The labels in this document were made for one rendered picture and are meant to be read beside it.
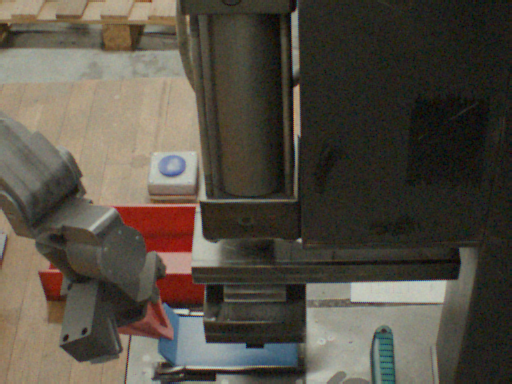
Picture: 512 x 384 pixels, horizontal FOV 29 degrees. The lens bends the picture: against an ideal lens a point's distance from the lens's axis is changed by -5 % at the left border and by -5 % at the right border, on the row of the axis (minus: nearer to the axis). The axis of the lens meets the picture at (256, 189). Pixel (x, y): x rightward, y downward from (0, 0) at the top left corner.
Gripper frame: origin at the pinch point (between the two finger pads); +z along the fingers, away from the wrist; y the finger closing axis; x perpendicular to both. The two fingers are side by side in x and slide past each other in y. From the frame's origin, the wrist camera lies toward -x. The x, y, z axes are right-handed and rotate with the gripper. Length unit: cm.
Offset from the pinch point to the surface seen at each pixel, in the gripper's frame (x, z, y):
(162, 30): 194, 74, -76
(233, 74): -5.1, -30.3, 29.0
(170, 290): 12.5, 6.2, -5.0
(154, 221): 24.0, 4.4, -7.5
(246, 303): -6.5, -6.8, 15.3
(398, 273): -5.3, -2.0, 29.5
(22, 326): 8.2, -1.2, -23.4
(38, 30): 198, 53, -113
